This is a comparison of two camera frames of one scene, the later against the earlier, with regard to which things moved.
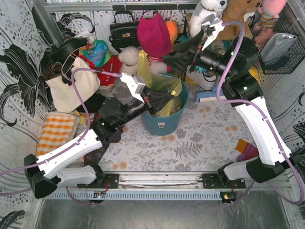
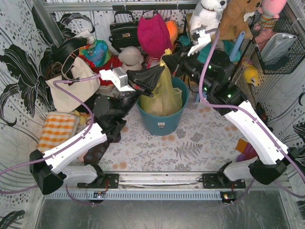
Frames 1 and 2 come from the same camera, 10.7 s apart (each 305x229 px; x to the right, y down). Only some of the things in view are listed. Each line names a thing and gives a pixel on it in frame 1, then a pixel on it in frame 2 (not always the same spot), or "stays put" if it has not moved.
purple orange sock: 248,150 stays put
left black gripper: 148,104 to 133,84
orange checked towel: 59,128 stays put
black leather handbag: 124,34 stays put
